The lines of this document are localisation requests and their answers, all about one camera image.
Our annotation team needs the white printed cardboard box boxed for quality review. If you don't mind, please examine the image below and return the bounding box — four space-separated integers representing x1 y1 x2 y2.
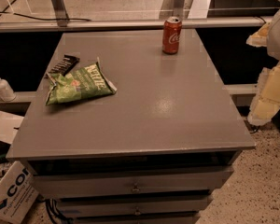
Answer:
0 161 38 224

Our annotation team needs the green jalapeno chip bag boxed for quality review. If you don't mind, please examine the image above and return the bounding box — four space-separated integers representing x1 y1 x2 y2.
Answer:
46 60 117 105

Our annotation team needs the white pump sanitizer bottle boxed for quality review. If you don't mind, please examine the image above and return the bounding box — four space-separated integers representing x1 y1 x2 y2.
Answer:
0 78 16 102

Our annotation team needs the bundle of cables under cabinet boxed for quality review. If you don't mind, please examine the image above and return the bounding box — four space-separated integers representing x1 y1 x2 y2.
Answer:
44 199 73 224

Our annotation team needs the top grey drawer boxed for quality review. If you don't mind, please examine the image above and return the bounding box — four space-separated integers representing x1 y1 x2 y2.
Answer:
32 166 233 199

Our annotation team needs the grey metal rail frame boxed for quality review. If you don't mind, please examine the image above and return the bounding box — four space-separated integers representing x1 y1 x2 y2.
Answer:
0 0 280 32

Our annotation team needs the grey drawer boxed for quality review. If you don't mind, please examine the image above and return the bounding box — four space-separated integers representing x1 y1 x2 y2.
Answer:
57 194 213 217
32 166 233 199
74 212 200 224

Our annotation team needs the black floor cable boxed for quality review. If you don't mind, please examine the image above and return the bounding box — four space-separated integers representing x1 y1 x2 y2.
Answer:
0 0 92 23

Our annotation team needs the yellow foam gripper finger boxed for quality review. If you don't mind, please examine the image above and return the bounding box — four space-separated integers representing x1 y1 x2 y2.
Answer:
246 23 270 48
247 62 280 126

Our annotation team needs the open brown cardboard box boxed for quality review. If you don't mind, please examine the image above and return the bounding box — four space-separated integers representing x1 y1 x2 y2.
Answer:
0 111 23 155

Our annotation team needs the grey drawer cabinet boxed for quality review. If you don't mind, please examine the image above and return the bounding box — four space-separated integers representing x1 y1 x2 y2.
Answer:
6 28 257 224

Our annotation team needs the orange coke can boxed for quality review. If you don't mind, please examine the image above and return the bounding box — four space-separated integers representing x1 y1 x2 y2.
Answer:
162 16 182 54

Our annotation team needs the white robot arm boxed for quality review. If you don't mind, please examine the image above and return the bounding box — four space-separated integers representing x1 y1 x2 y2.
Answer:
246 9 280 126

